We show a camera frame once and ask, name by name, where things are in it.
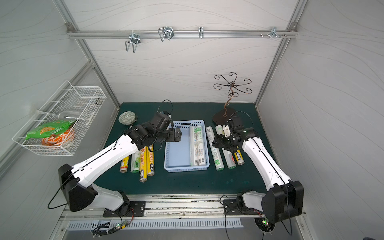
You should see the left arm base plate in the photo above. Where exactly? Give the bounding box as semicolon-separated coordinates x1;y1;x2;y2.
103;201;147;218

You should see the double metal hook left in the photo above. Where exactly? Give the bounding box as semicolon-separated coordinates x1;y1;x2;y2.
125;31;141;53

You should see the light blue plastic basket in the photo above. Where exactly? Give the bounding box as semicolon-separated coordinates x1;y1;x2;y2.
164;120;210;173

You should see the aluminium front rail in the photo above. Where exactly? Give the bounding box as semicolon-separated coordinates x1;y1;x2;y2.
59;194;307;221

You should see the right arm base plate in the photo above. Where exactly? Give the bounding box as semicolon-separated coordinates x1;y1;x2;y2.
221;199;264;217

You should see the aluminium rail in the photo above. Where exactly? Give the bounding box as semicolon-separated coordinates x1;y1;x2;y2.
59;194;307;221
67;29;298;40

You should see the bronze jewelry tree stand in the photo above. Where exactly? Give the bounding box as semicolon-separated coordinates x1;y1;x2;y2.
213;72;253;125

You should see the metal hook right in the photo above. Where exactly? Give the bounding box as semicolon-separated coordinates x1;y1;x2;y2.
260;27;287;39

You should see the double metal hook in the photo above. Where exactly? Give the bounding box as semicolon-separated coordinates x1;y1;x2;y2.
158;27;175;42
125;31;141;53

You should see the dark green table mat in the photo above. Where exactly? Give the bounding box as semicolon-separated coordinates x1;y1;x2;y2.
95;102;266;195

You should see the green snack bag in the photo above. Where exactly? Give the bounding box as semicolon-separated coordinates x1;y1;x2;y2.
25;120;76;140

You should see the white wire wall basket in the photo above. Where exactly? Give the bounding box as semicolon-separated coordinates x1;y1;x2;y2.
12;81;106;156

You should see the single metal hook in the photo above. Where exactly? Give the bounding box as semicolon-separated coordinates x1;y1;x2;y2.
198;27;204;39

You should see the yellow wrap roll long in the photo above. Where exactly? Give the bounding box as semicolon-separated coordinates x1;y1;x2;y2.
139;147;148;183

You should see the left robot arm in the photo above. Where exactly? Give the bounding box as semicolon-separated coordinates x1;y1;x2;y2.
59;125;182;215

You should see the double metal hook middle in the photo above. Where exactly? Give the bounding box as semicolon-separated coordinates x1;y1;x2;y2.
158;27;175;42

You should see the orange snack bag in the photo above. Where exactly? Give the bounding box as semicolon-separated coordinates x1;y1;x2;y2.
42;129;75;147

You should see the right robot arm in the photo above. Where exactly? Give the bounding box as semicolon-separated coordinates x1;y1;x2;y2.
212;126;304;224

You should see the aluminium top rail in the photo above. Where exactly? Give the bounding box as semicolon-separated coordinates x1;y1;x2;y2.
67;29;298;40

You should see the white slotted cable duct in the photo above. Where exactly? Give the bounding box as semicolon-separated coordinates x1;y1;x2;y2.
67;218;244;231

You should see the white green wrap roll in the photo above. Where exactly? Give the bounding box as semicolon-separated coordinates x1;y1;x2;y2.
131;151;141;173
206;127;225;171

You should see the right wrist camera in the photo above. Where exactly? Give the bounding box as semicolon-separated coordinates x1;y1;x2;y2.
222;124;232;138

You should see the clear wrap roll right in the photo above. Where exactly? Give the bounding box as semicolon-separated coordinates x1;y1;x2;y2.
215;125;236;170

